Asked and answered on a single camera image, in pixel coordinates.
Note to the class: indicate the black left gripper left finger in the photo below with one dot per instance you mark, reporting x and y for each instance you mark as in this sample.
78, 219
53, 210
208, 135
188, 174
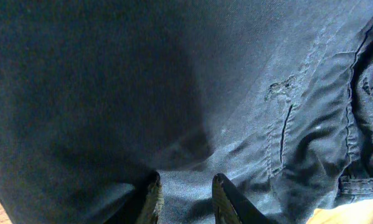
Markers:
145, 204

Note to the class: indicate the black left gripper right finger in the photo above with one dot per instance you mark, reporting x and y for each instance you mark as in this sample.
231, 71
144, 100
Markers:
231, 206

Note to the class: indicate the navy blue garment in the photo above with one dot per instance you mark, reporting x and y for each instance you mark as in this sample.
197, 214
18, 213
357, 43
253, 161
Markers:
96, 95

